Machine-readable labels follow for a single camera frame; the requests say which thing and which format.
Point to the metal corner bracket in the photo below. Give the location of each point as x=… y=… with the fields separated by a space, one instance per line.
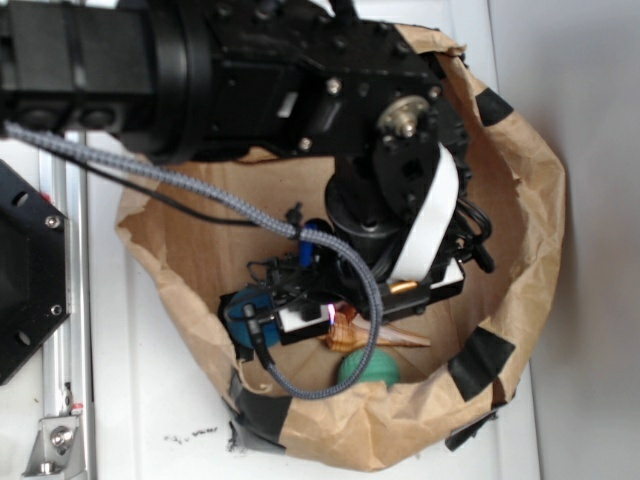
x=56 y=453

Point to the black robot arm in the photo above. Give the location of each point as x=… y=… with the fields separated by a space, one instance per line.
x=211 y=80

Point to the aluminium frame rail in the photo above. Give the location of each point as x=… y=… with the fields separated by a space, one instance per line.
x=67 y=361

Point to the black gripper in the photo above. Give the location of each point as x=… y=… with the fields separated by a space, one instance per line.
x=329 y=278

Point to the black and white camera box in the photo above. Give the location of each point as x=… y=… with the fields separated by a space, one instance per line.
x=291 y=321

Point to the brown paper bag bin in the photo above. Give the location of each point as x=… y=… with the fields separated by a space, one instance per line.
x=480 y=340

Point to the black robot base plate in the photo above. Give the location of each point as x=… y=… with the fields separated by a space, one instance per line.
x=33 y=271

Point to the striped conch seashell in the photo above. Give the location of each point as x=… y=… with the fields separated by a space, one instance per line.
x=349 y=331

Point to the blue rubber ball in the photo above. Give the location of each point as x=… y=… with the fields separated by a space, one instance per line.
x=232 y=312

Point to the green rubber ball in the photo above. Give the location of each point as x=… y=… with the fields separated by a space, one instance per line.
x=381 y=367

